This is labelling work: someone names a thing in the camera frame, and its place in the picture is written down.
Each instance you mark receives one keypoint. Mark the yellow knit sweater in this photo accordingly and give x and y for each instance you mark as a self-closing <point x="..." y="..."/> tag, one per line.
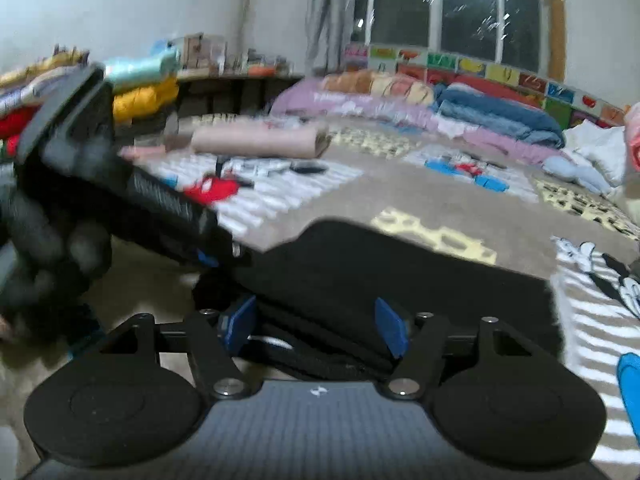
<point x="145" y="102"/>

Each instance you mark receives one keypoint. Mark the orange printed pillow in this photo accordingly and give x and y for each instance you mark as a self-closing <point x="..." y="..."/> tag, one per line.
<point x="380" y="85"/>

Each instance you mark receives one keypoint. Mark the red pillow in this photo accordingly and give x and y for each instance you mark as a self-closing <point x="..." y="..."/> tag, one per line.
<point x="495" y="87"/>

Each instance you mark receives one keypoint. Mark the dark desk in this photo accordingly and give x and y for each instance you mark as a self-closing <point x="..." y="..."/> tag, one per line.
<point x="225" y="95"/>

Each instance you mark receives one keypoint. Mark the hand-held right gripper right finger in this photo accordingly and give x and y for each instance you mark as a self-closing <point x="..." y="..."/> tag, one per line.
<point x="392" y="327"/>

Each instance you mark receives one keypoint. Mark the cartoon mouse printed blanket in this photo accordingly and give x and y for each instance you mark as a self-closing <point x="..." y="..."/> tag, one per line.
<point x="325" y="200"/>

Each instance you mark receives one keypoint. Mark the colourful picture headboard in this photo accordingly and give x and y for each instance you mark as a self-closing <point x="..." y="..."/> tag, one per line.
<point x="475" y="67"/>

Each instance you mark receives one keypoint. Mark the brown wooden post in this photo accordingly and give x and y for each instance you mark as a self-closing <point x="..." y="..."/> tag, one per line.
<point x="556" y="20"/>

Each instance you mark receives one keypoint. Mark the black pants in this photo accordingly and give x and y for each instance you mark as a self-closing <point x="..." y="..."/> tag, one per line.
<point x="400" y="270"/>

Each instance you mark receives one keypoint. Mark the cluster of small boxes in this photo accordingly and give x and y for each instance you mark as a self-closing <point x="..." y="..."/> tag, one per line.
<point x="225" y="57"/>

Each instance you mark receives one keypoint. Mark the white metal tube frame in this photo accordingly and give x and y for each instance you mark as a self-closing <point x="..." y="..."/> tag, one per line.
<point x="371" y="15"/>

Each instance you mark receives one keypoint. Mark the light blue plush toy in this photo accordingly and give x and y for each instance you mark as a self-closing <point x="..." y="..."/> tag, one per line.
<point x="575" y="170"/>

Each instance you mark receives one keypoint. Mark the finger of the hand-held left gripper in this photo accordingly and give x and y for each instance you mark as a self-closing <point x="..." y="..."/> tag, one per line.
<point x="207" y="259"/>

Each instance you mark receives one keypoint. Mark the pink rolled blanket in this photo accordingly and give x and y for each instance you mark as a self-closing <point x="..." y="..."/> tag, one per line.
<point x="634" y="135"/>

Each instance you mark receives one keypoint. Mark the light blue folded garment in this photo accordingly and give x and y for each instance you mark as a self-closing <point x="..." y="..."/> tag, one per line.
<point x="140" y="67"/>

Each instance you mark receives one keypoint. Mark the window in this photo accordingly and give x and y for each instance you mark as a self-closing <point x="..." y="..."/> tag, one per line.
<point x="410" y="5"/>

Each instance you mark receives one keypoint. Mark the red cloth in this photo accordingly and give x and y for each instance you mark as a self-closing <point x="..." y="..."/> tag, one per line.
<point x="20" y="125"/>

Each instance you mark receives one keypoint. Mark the white bedding cloth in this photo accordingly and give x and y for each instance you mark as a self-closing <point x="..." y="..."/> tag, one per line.
<point x="600" y="145"/>

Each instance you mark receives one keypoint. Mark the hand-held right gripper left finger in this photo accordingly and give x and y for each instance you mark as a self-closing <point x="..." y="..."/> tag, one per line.
<point x="240" y="325"/>

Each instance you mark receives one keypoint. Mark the grey curtain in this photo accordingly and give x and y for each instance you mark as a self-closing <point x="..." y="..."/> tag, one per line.
<point x="330" y="15"/>

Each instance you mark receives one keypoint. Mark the beige folded garment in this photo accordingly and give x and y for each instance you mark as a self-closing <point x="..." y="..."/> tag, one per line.
<point x="260" y="140"/>

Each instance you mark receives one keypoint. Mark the blue folded quilt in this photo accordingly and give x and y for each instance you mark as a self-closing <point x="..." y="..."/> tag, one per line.
<point x="500" y="115"/>

